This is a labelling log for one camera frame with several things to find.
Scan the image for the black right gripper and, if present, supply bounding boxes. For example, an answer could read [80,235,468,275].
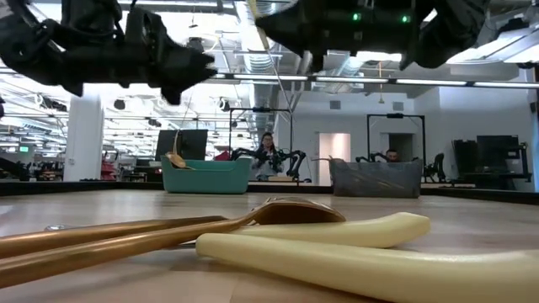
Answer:
[255,0,424,73]

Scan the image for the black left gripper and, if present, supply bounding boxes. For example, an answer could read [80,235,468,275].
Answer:
[83,10,218,106]

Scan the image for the gold spoon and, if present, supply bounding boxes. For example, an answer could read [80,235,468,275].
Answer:
[164,128,195,172]

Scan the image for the wooden spoon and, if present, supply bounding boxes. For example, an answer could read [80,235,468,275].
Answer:
[0,196,347,290]

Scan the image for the teal plastic bin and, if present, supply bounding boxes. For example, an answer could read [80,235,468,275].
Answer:
[160,155,253,195]

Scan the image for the white column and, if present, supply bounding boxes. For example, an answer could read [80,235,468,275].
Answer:
[62,94,105,183]

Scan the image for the black background robot arms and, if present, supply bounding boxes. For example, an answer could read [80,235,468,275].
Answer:
[230,146,307,183]

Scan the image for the grey plastic bin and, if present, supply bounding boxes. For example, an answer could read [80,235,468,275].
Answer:
[328,157,424,199]

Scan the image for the black office chair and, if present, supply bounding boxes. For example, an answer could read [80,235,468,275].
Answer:
[423,152,447,183]

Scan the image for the black gantry frame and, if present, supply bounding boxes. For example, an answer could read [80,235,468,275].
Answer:
[366,113,427,163]
[228,107,295,183]

